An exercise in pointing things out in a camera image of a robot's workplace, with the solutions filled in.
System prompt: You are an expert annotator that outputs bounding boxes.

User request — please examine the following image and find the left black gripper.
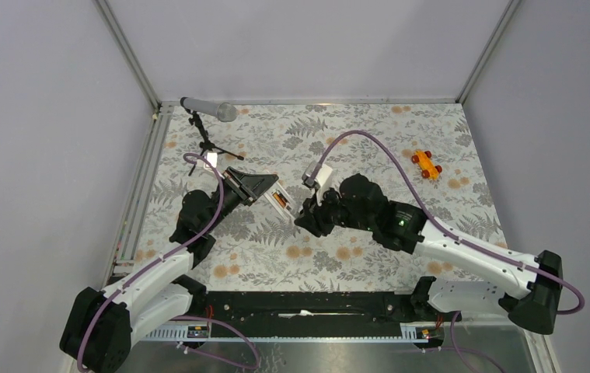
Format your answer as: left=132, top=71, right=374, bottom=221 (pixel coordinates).
left=204, top=166, right=278, bottom=232

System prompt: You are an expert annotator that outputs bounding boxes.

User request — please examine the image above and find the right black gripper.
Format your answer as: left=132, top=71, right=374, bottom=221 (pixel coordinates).
left=294, top=183, right=375, bottom=238

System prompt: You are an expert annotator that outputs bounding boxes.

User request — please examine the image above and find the white remote control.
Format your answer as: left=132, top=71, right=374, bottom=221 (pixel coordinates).
left=264, top=182, right=295, bottom=219

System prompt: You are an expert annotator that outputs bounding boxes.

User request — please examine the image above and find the orange battery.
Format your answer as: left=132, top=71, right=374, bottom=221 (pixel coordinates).
left=272, top=191, right=289, bottom=209

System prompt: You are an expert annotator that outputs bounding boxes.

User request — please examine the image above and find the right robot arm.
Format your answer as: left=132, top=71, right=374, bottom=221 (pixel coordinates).
left=295, top=174, right=562, bottom=335

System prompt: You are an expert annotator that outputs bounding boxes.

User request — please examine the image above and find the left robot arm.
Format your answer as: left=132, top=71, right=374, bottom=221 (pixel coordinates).
left=59, top=167, right=279, bottom=372

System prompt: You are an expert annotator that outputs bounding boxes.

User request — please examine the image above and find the black tripod stand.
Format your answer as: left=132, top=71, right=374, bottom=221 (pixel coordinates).
left=185, top=109, right=245, bottom=161

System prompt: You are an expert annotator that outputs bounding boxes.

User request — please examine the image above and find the grey microphone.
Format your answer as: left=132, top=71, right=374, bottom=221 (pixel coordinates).
left=180, top=97, right=239, bottom=123

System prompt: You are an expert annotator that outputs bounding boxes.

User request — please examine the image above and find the floral patterned mat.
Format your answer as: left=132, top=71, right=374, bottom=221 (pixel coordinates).
left=128, top=103, right=522, bottom=294

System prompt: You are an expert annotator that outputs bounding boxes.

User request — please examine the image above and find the orange toy car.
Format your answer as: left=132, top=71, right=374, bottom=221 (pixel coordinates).
left=410, top=150, right=443, bottom=180

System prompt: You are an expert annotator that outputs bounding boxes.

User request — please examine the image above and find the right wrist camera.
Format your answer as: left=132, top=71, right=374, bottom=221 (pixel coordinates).
left=302, top=162, right=334, bottom=205

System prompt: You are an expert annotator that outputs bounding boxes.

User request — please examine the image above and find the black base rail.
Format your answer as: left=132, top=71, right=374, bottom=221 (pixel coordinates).
left=170, top=291, right=463, bottom=341

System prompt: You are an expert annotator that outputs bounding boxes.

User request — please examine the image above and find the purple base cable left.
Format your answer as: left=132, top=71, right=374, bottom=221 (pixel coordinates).
left=170, top=315, right=262, bottom=371

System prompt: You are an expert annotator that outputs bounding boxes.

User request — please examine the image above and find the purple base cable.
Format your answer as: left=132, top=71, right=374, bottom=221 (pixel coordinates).
left=170, top=315, right=262, bottom=371
left=421, top=311, right=507, bottom=373

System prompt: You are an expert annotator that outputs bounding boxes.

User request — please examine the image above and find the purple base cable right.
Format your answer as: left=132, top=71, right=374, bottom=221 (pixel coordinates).
left=421, top=311, right=507, bottom=373

